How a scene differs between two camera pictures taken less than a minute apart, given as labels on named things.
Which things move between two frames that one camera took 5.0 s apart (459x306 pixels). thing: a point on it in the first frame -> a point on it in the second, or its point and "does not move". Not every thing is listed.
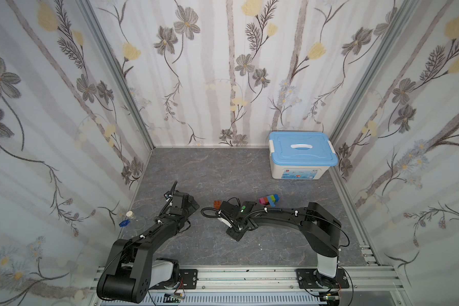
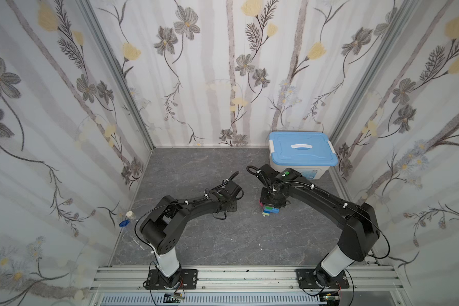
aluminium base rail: x=278 y=280 does not move
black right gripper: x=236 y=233 -> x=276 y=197
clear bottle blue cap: x=124 y=223 does not move
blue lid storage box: x=300 y=155 does not move
